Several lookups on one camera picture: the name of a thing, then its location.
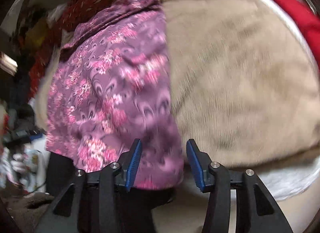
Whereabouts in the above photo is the purple floral fleece garment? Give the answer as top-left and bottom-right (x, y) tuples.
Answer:
(46, 0), (184, 190)

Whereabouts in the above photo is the white quilted mattress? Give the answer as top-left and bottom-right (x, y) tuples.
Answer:
(258, 0), (319, 200)

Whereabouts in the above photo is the beige fleece blanket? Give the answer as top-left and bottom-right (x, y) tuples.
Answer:
(35, 0), (320, 171)

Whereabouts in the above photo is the solid red cloth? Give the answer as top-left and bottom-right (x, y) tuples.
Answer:
(273, 0), (320, 67)

